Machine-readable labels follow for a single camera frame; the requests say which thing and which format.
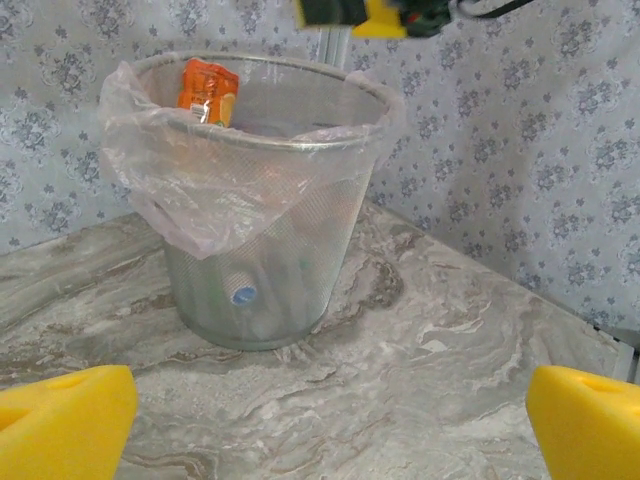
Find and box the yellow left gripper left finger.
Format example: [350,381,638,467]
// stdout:
[0,364,140,480]

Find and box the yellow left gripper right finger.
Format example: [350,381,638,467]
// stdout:
[527,364,640,480]

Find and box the orange juice plastic bottle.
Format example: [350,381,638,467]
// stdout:
[176,56,241,130]

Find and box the clear plastic bin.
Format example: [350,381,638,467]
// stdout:
[99,49,406,352]

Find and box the bottle with blue oval label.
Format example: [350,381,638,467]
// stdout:
[230,284,259,307]

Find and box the aluminium right frame post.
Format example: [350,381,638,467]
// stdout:
[318,25,350,69]

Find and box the thin black wire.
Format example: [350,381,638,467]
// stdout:
[447,0,535,21]

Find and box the aluminium right table rail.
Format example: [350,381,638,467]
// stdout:
[589,319,640,384]

